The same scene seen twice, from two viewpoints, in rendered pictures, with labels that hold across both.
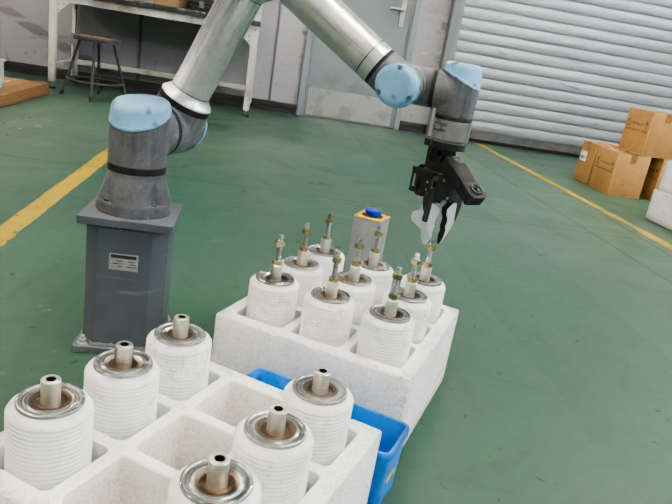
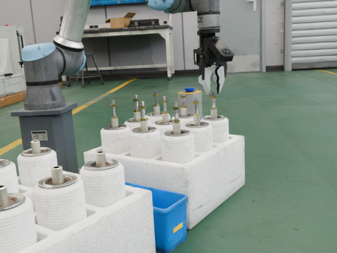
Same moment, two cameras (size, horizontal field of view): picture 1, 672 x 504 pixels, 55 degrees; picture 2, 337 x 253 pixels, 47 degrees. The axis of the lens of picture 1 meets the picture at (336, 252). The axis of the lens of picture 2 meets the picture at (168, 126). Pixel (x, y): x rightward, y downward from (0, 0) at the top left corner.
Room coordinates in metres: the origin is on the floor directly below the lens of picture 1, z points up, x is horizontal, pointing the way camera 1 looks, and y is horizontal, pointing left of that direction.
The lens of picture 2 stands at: (0.01, -0.36, 0.50)
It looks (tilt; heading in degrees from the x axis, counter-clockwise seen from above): 12 degrees down; 14
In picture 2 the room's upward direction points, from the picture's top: 3 degrees counter-clockwise
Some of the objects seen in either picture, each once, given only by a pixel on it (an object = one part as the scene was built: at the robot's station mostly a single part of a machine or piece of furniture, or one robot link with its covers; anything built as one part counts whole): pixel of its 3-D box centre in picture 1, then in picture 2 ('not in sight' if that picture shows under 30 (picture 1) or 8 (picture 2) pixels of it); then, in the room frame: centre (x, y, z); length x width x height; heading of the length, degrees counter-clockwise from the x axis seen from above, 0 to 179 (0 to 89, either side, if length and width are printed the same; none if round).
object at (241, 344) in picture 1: (340, 350); (168, 169); (1.23, -0.04, 0.09); 0.39 x 0.39 x 0.18; 70
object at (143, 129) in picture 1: (141, 130); (41, 61); (1.30, 0.43, 0.47); 0.13 x 0.12 x 0.14; 169
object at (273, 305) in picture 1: (269, 321); (117, 154); (1.16, 0.11, 0.16); 0.10 x 0.10 x 0.18
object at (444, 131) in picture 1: (449, 131); (208, 22); (1.31, -0.18, 0.57); 0.08 x 0.08 x 0.05
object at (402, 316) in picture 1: (389, 314); (177, 133); (1.07, -0.11, 0.25); 0.08 x 0.08 x 0.01
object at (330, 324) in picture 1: (323, 339); (146, 158); (1.12, 0.00, 0.16); 0.10 x 0.10 x 0.18
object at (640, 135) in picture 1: (650, 133); not in sight; (4.65, -2.04, 0.45); 0.30 x 0.24 x 0.30; 10
